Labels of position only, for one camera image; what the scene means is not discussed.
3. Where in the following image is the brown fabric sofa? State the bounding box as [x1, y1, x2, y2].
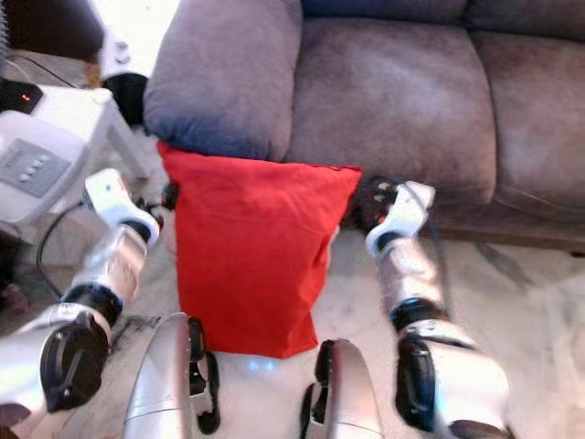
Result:
[144, 0, 585, 254]

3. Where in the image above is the white side table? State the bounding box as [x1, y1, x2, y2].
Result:
[37, 85, 149, 184]

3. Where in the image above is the white and black air purifier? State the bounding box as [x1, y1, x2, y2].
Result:
[99, 26, 153, 126]

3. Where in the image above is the dark brown armchair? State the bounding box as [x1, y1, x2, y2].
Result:
[0, 233, 21, 307]

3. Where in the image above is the small black device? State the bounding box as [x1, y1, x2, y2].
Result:
[0, 80, 45, 116]

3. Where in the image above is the silver left robot leg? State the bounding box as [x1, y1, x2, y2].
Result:
[123, 312, 222, 439]

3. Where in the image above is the silver robot leg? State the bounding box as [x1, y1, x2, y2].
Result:
[123, 312, 222, 439]
[298, 337, 385, 439]

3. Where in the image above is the silver right robot leg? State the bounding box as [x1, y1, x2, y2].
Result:
[298, 337, 385, 439]

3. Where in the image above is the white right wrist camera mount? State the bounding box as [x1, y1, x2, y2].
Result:
[366, 181, 437, 257]

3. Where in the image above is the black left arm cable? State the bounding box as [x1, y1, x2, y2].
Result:
[37, 199, 94, 298]

